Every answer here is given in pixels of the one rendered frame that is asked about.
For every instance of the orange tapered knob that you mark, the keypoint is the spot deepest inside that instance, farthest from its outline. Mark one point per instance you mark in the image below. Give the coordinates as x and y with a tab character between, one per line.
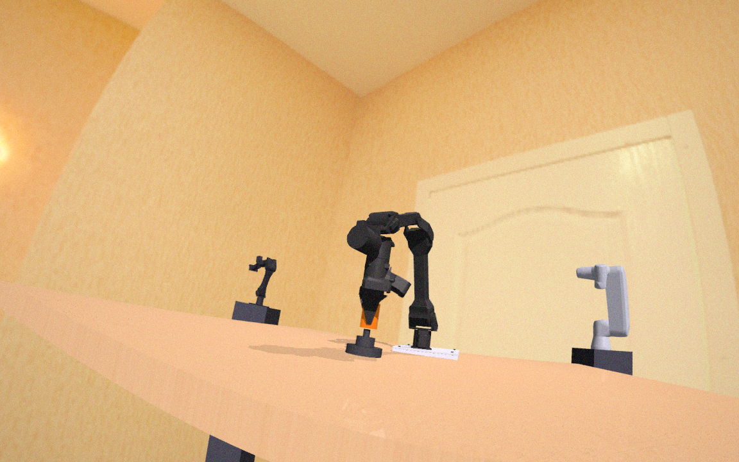
375	320

